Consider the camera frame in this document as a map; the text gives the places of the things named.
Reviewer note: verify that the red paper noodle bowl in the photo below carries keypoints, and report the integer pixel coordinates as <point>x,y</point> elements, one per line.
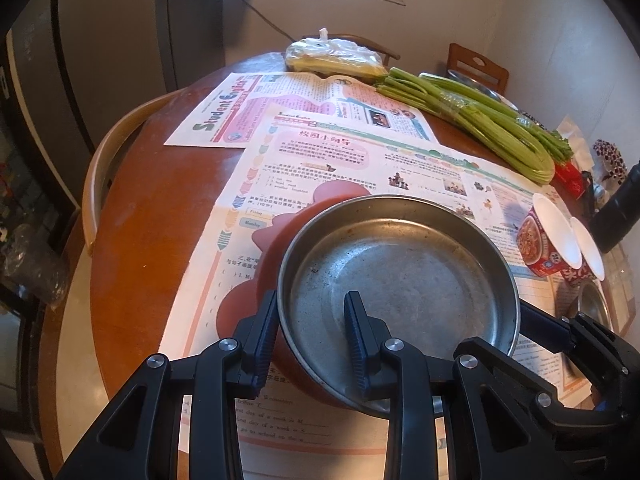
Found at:
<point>555,225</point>
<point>587,250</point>

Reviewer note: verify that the dark wooden armchair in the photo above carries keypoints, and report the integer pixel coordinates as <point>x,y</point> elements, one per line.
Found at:
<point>370,42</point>

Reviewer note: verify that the grey refrigerator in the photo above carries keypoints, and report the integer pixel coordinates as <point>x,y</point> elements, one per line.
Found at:
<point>100,35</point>

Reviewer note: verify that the orange animal-shaped plate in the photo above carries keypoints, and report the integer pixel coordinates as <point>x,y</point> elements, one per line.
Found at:
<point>270,255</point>

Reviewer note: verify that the steel bowl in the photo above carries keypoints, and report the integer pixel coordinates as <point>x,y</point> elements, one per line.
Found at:
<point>592,305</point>

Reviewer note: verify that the red tissue box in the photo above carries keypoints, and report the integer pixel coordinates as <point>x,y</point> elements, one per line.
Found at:
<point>570,180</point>

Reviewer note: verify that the steel basin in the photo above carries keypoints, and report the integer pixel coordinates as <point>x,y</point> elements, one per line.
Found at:
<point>475,82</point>

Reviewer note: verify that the brown wooden chair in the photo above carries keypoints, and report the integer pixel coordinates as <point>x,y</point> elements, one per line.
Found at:
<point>475,60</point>

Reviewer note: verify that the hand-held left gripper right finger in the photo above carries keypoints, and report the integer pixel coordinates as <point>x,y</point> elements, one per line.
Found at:
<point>356,340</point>

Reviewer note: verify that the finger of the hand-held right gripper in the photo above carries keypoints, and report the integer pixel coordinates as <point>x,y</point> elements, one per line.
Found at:
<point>545,322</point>
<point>575,410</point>

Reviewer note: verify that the light curved wooden chair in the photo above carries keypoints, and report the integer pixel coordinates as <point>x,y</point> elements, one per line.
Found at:
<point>95,185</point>

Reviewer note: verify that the red white spotted ornament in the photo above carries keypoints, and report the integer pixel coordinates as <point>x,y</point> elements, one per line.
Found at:
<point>610,160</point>

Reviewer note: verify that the black thermos bottle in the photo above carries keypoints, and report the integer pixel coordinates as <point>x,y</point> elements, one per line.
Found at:
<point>622,210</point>

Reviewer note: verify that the clear plastic bag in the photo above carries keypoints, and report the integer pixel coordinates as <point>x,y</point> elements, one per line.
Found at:
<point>35,265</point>

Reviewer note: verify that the plastic bag of corn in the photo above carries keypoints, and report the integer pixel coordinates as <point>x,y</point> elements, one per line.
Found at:
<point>330,60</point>

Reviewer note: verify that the colourful printed newspaper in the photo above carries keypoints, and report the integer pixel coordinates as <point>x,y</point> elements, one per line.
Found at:
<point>310,160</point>
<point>215,120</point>

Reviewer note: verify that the green celery bunch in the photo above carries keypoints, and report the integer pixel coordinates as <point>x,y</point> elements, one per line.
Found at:
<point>475,127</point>
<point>520,119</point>

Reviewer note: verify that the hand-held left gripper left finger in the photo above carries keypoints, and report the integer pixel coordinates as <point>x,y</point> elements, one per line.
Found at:
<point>262,355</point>

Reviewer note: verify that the round steel plate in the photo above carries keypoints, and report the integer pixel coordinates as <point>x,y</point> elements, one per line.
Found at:
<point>400,270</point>

